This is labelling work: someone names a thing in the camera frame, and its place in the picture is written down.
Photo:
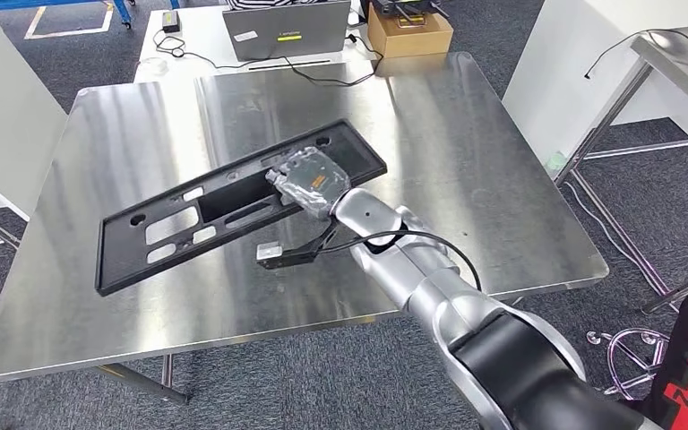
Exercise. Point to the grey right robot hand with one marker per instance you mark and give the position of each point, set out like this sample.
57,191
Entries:
311,181

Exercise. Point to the black plastic plate frame part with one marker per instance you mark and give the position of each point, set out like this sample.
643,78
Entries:
115,255

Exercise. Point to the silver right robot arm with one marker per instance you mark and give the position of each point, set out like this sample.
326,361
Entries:
427,279

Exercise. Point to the stainless steel workbench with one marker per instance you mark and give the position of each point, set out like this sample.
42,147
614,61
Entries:
468,178

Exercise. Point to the grey laptop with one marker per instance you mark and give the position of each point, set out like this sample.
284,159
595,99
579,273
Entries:
284,26

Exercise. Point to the cardboard box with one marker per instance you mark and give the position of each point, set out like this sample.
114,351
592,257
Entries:
409,41

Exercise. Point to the black device with yellow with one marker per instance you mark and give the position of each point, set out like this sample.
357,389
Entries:
409,9

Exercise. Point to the black power adapter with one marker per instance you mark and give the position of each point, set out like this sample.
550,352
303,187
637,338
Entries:
171,21

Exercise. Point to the chrome stool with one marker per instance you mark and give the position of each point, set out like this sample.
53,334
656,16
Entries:
617,350

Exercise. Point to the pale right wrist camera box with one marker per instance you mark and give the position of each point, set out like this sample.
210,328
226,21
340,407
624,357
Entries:
270,252

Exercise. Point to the blue metal frame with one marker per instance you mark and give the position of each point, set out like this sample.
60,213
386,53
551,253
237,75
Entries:
121,12

